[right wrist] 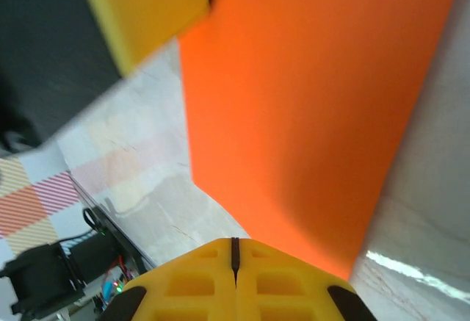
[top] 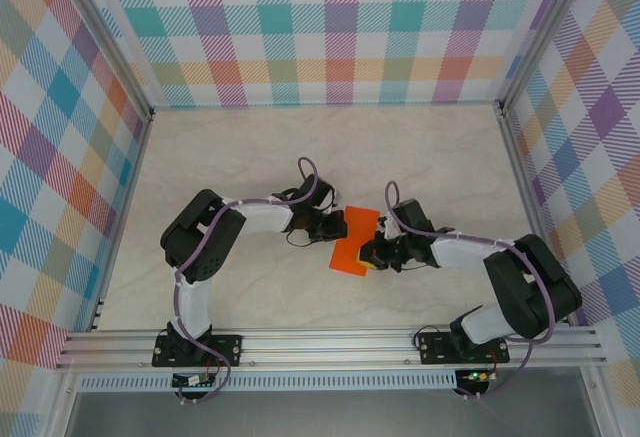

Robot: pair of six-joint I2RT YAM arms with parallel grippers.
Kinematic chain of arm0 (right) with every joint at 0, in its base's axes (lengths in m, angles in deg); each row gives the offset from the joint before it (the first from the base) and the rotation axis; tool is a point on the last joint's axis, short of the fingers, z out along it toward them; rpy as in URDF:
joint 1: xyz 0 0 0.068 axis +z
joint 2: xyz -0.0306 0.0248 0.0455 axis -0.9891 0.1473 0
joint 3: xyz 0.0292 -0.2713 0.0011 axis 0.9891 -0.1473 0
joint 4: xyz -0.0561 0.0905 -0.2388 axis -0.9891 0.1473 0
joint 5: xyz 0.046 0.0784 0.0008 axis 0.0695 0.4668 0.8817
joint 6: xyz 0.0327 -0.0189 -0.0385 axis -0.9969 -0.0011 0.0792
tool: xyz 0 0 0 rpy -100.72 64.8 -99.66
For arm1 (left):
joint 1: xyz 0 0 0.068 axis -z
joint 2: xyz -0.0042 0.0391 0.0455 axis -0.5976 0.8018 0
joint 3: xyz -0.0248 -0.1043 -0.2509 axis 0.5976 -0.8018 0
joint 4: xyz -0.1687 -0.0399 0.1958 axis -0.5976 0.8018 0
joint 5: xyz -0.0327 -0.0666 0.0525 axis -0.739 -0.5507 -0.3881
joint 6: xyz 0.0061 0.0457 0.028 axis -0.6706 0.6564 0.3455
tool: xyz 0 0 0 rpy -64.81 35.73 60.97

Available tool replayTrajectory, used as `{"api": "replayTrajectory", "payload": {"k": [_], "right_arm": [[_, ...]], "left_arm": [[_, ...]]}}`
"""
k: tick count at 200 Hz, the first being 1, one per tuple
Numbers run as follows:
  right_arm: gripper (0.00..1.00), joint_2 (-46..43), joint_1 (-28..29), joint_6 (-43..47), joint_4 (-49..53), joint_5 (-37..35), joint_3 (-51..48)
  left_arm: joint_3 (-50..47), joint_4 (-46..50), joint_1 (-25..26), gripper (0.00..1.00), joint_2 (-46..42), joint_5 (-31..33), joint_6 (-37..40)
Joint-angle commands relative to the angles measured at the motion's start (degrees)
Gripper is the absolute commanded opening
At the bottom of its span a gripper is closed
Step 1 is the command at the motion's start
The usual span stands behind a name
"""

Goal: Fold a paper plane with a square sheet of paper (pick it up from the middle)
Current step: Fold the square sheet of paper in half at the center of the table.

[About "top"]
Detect orange paper sheet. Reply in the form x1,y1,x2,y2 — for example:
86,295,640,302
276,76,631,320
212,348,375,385
328,204,380,277

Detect grey metal sheet panel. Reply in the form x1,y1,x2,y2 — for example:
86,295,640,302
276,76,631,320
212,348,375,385
64,389,601,437

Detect black circuit board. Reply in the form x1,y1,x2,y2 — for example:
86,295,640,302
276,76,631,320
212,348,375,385
172,372,216,388

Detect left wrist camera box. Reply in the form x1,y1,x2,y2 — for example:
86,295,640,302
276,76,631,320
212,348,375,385
299,174,344,211

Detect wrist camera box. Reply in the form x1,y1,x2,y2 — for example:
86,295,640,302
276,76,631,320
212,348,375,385
299,174,344,211
384,199,431,234

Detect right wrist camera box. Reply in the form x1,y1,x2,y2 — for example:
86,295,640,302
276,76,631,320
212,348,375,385
384,199,431,234

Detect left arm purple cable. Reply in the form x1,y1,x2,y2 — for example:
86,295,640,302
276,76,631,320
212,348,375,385
172,156,321,405

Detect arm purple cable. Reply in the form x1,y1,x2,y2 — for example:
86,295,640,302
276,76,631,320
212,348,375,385
172,156,321,405
383,181,557,401

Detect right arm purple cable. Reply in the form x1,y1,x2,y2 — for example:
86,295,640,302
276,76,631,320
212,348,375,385
383,181,557,401

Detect aluminium mounting rail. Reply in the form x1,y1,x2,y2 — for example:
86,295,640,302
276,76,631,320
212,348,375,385
54,325,609,371

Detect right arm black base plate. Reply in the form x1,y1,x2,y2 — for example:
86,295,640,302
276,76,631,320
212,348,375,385
418,332,511,366

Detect slotted grey cable duct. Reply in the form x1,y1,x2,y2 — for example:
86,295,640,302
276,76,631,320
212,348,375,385
79,370,459,392

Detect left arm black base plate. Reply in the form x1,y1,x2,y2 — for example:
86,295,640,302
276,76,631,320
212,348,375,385
152,334,244,368

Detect aluminium table side rail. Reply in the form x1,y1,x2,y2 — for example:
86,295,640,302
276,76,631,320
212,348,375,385
87,109,155,333
497,101,574,328

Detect aluminium frame post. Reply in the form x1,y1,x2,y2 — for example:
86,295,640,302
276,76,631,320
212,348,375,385
49,0,154,123
497,0,596,116

